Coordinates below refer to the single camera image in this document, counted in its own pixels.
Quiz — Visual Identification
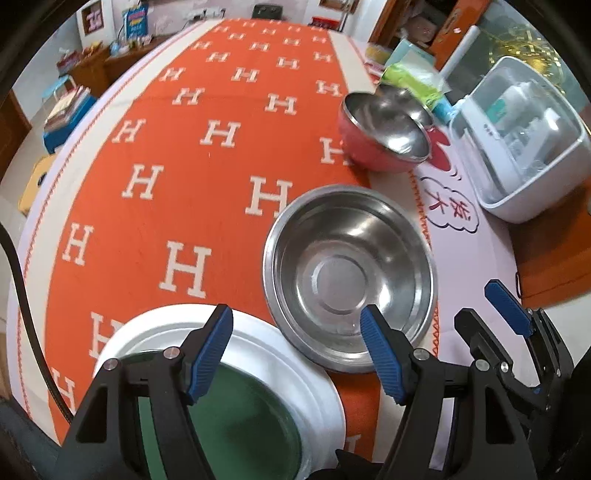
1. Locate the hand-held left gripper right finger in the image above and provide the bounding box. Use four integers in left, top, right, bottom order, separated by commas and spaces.
360, 305, 539, 480

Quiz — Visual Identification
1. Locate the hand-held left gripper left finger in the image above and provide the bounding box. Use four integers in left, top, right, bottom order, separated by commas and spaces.
60, 303, 234, 480

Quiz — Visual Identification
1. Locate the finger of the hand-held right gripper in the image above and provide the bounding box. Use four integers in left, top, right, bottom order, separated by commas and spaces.
455, 309, 514, 374
485, 280, 551, 337

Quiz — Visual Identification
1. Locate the green plate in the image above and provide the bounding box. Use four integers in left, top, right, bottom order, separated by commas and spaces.
113, 353, 303, 480

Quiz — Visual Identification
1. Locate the white paper plate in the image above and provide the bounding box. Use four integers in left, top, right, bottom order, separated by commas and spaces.
92, 304, 346, 469

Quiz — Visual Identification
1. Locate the large steel bowl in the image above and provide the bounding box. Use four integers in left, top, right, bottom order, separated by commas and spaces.
262, 185, 438, 374

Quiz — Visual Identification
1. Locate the red-sided steel bowl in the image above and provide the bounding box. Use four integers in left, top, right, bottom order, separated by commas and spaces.
338, 91, 433, 174

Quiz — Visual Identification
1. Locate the small steel bowl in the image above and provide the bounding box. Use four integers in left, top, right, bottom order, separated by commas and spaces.
376, 87, 435, 127

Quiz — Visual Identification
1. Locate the wooden glass cabinet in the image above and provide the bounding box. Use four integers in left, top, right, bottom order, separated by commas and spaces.
369, 0, 591, 308

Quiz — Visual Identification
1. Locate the white sterilizer box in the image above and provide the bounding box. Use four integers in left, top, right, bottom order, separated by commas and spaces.
450, 56, 591, 223

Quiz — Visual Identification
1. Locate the light blue packet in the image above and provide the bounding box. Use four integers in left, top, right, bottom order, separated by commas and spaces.
434, 102, 459, 125

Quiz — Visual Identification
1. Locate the orange patterned blanket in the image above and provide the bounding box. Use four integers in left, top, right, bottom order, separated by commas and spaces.
18, 18, 437, 462

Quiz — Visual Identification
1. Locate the green tissue packet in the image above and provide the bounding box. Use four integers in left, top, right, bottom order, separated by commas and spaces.
381, 62, 446, 109

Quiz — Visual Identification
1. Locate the yellow plastic stool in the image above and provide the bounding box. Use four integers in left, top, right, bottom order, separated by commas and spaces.
18, 154, 58, 215

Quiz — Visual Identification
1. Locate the gold tinsel decoration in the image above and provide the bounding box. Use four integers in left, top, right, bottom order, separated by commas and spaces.
503, 30, 568, 88

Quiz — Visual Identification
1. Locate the white roll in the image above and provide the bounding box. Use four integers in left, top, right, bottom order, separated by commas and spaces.
438, 25, 481, 88

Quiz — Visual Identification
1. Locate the blue plastic stool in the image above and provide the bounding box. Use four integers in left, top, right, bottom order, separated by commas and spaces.
44, 117, 86, 155

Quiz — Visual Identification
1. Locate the teal box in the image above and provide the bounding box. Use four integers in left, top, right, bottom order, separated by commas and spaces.
385, 39, 439, 70

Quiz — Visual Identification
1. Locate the yellow packet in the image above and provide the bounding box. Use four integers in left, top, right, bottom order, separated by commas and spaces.
365, 43, 391, 65

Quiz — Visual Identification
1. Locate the stack of books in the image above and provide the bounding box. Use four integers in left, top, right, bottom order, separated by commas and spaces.
44, 85, 98, 132

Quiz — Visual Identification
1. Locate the brown wooden door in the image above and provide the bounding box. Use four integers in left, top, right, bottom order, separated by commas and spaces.
0, 90, 33, 176

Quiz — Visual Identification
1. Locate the wooden sideboard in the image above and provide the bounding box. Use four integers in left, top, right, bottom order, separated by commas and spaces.
58, 39, 162, 97

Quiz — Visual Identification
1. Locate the light blue stool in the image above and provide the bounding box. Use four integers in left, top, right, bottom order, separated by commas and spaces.
41, 75, 77, 104

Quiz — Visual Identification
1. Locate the red tissue box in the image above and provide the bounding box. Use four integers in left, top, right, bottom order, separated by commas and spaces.
56, 53, 84, 75

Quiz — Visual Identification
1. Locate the blue picture book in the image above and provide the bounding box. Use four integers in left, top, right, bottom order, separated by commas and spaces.
121, 4, 149, 40

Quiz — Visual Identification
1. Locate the thick black cable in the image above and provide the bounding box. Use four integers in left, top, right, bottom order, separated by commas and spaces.
0, 224, 75, 423

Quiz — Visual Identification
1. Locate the red wall picture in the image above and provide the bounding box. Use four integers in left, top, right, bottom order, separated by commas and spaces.
82, 2, 105, 35

